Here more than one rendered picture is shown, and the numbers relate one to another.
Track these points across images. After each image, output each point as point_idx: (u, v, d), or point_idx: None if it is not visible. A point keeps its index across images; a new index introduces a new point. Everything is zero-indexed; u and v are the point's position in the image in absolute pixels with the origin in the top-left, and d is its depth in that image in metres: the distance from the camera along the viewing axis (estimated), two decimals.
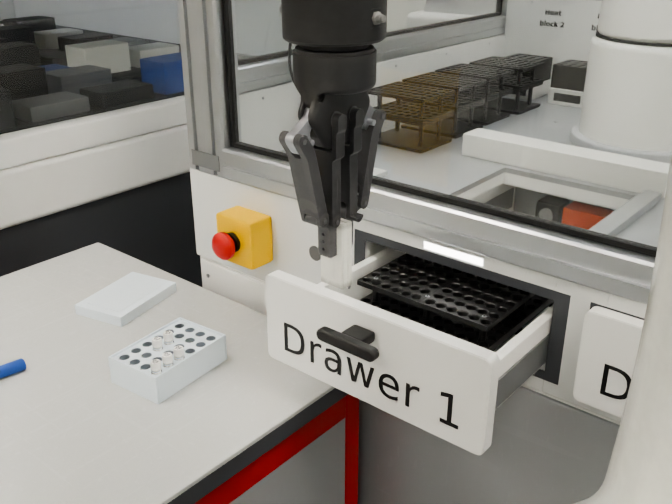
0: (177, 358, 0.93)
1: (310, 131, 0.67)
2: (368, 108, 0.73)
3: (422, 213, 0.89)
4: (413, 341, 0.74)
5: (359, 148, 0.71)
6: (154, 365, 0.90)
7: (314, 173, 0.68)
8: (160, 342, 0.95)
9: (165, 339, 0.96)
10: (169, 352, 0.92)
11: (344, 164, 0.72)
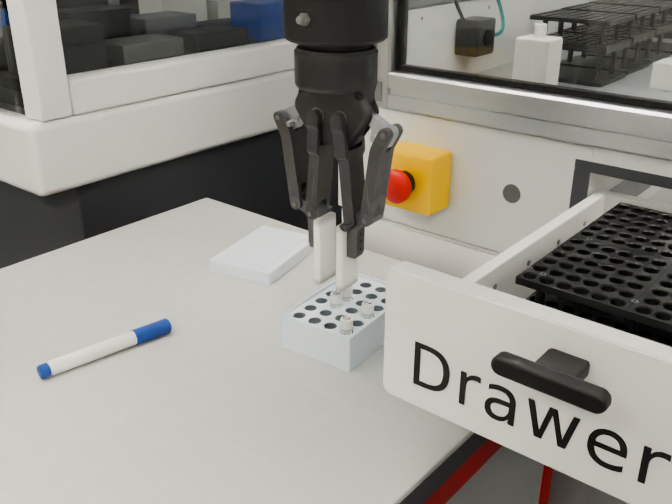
0: (366, 316, 0.75)
1: (297, 115, 0.72)
2: (375, 123, 0.67)
3: None
4: (669, 379, 0.44)
5: (342, 155, 0.69)
6: (346, 323, 0.72)
7: (287, 152, 0.73)
8: (341, 297, 0.77)
9: (344, 294, 0.78)
10: None
11: (342, 168, 0.71)
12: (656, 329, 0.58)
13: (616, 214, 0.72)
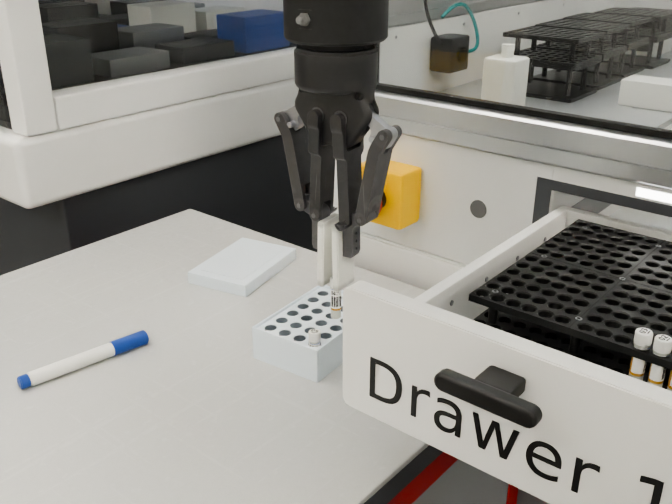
0: (335, 290, 0.76)
1: (298, 116, 0.72)
2: (375, 123, 0.67)
3: (638, 152, 0.74)
4: (596, 396, 0.47)
5: (340, 155, 0.69)
6: (314, 336, 0.75)
7: (289, 153, 0.73)
8: (666, 339, 0.55)
9: (651, 341, 0.55)
10: None
11: (340, 168, 0.71)
12: None
13: (573, 231, 0.76)
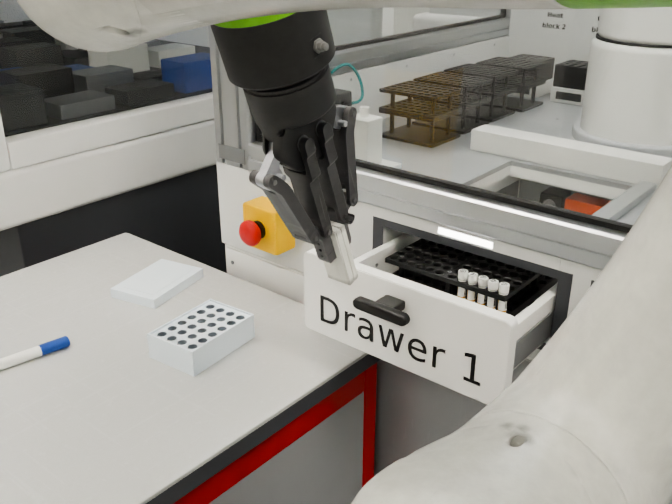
0: (476, 283, 0.93)
1: (279, 165, 0.65)
2: (336, 110, 0.69)
3: (436, 201, 0.97)
4: (440, 308, 0.83)
5: (335, 158, 0.68)
6: (468, 272, 0.93)
7: (293, 203, 0.66)
8: (496, 281, 0.91)
9: (487, 283, 0.91)
10: (500, 282, 0.90)
11: (323, 175, 0.70)
12: (466, 289, 0.98)
13: None
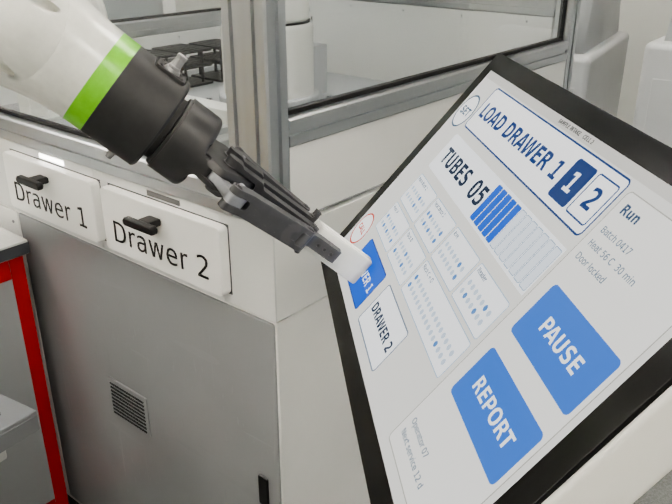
0: None
1: None
2: (220, 190, 0.67)
3: (33, 133, 1.35)
4: (62, 179, 1.31)
5: None
6: None
7: None
8: None
9: None
10: None
11: None
12: None
13: None
